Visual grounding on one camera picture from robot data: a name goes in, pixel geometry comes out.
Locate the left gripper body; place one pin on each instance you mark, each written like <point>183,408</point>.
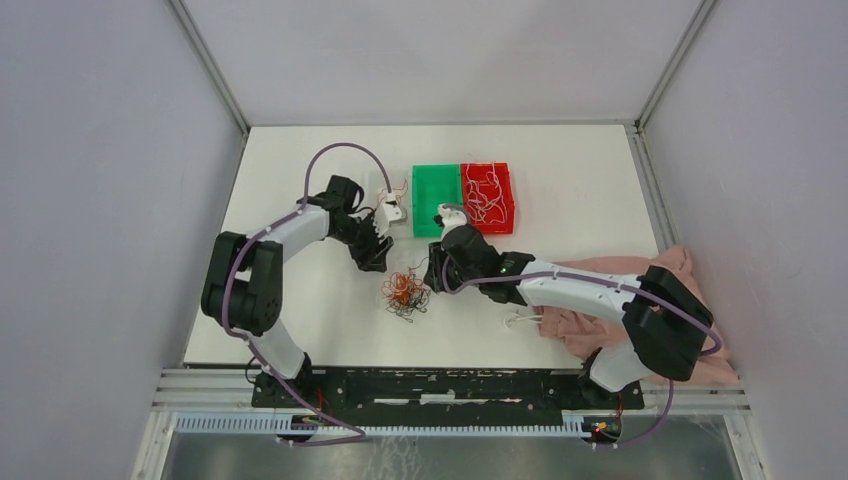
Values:
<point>363,238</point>

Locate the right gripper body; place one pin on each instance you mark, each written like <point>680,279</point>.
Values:
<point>454,275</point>

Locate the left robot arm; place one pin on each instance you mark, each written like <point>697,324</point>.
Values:
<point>243,288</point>

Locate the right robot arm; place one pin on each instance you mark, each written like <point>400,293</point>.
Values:
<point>666,325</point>

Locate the clear plastic bin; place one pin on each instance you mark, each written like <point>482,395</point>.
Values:
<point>399,181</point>

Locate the red plastic bin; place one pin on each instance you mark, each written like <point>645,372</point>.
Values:
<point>488,197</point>

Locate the green plastic bin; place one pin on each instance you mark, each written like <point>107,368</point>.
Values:
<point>433,185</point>

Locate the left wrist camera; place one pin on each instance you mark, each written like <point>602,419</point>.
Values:
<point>389,212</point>

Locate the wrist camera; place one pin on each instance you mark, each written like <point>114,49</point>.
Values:
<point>449,217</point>
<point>389,212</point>

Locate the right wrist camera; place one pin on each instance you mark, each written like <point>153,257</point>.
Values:
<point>449,217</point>

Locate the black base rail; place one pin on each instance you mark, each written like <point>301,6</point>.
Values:
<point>417,397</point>

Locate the blue cable duct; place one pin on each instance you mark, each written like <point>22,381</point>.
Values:
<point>292,424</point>

